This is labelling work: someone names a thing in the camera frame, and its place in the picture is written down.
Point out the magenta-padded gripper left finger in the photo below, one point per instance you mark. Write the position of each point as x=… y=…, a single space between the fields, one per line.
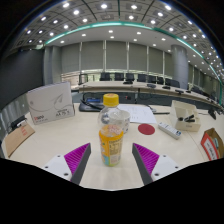
x=76 y=159

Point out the black pen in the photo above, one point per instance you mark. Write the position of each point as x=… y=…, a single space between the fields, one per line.
x=161 y=113

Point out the black conference desk device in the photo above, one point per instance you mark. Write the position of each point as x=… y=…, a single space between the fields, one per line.
x=89 y=106

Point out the white remote control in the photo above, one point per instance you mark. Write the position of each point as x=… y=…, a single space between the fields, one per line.
x=169 y=130

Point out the white printed paper sheet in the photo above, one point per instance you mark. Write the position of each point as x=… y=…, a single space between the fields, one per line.
x=140 y=114

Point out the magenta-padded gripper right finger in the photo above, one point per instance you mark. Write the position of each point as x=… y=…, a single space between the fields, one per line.
x=147 y=159

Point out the beige desk organizer tray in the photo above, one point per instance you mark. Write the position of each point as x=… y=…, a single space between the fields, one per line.
x=181 y=126

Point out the open brown cardboard box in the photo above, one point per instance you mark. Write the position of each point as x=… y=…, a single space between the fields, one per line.
x=210 y=146

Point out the yellow-capped clear drink bottle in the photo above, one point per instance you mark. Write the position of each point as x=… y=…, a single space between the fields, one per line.
x=111 y=143

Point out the row of black office chairs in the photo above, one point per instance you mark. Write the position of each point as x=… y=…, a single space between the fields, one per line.
x=130 y=77

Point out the small black desk device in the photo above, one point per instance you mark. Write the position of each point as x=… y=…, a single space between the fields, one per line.
x=17 y=122

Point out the group of ceiling lights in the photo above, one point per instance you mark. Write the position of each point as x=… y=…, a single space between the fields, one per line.
x=104 y=6

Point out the white cardboard paper box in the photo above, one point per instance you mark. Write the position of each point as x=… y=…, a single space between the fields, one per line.
x=50 y=103

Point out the flat round red coaster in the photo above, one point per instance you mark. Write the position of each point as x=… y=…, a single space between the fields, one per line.
x=146 y=129

